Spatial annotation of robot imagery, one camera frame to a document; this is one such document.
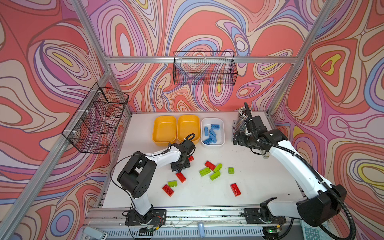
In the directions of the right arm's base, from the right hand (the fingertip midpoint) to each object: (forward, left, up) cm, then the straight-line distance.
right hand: (242, 143), depth 79 cm
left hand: (-3, +32, -18) cm, 37 cm away
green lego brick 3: (-10, +14, -18) cm, 25 cm away
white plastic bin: (+20, +6, -17) cm, 27 cm away
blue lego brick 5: (+15, +15, -17) cm, 27 cm away
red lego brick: (+1, +28, -17) cm, 33 cm away
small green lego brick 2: (-7, +4, -18) cm, 20 cm away
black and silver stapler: (-15, -3, +14) cm, 21 cm away
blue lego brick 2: (+26, +10, -16) cm, 32 cm away
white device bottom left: (-36, +72, -15) cm, 82 cm away
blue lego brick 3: (+23, +13, -17) cm, 31 cm away
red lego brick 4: (-17, +41, -17) cm, 48 cm away
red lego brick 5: (-18, +4, -18) cm, 26 cm away
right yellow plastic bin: (+26, +30, -13) cm, 42 cm away
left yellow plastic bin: (+24, +47, -17) cm, 56 cm away
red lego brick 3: (-10, +34, -18) cm, 40 cm away
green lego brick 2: (-6, +12, -17) cm, 22 cm away
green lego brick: (-7, +20, -18) cm, 28 cm away
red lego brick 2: (-3, +16, -18) cm, 25 cm away
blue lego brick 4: (+14, +11, -17) cm, 25 cm away
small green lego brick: (-13, +39, -20) cm, 46 cm away
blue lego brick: (+23, +17, -18) cm, 34 cm away
